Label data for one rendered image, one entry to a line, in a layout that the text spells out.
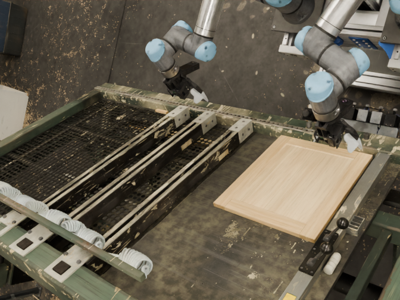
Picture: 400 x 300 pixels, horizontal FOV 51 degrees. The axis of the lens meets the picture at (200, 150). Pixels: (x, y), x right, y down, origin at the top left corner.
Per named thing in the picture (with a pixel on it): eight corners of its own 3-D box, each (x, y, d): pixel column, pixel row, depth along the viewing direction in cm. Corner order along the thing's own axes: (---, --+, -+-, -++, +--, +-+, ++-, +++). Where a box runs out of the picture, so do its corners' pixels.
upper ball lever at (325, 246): (316, 263, 134) (337, 245, 124) (311, 272, 132) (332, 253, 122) (307, 256, 135) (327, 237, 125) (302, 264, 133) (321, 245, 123)
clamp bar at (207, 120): (219, 124, 227) (213, 83, 215) (33, 276, 155) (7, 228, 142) (205, 121, 233) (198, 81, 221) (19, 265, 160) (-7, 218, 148)
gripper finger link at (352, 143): (355, 161, 136) (335, 144, 133) (362, 146, 137) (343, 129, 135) (362, 161, 133) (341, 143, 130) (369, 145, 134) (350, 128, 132)
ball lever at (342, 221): (332, 240, 142) (353, 220, 131) (327, 247, 139) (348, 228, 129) (322, 233, 142) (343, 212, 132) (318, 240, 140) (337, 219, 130)
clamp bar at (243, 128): (256, 132, 214) (252, 89, 201) (71, 303, 141) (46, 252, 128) (240, 128, 220) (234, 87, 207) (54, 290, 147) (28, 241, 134)
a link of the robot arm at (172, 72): (164, 56, 168) (180, 58, 163) (169, 63, 171) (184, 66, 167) (155, 70, 166) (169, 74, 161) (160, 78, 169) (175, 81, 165)
